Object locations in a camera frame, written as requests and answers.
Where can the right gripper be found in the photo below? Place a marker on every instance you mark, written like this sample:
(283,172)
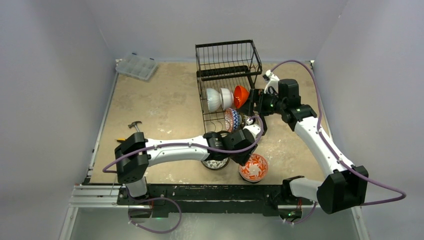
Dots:
(255,102)

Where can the orange white bowl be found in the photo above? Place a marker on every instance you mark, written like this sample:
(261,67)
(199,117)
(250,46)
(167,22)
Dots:
(240,96)

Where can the red patterned black bowl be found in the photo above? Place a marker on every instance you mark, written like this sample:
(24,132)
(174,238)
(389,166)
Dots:
(232,119)

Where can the white ribbed bowl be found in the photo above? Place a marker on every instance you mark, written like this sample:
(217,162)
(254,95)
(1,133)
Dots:
(213,98)

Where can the black wire dish rack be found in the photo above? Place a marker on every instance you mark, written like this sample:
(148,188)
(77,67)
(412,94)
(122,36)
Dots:
(224,64)

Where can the red floral bowl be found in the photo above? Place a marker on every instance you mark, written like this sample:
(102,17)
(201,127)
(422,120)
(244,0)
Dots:
(255,169)

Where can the brown beige bowl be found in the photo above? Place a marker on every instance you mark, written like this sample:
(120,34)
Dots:
(246,120)

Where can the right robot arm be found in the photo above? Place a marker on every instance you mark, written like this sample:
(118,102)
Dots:
(318,149)

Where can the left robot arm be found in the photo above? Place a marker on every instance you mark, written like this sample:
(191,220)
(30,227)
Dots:
(137,153)

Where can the grey floral black bowl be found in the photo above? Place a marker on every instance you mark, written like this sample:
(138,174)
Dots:
(215,165)

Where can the small hammer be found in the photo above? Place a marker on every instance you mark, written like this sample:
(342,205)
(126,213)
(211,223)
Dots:
(135,125)

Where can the clear plastic organizer box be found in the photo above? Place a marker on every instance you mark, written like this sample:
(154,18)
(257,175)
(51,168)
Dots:
(137,67)

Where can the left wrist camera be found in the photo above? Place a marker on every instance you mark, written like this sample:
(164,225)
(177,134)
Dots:
(255,129)

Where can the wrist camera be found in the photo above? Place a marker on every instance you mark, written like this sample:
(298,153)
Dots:
(271,82)
(255,129)

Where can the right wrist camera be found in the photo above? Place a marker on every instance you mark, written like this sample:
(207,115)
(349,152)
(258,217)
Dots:
(271,82)

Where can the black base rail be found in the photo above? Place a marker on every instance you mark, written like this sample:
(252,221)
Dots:
(268,200)

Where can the aluminium frame rail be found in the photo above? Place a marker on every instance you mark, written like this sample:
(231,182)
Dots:
(105,196)

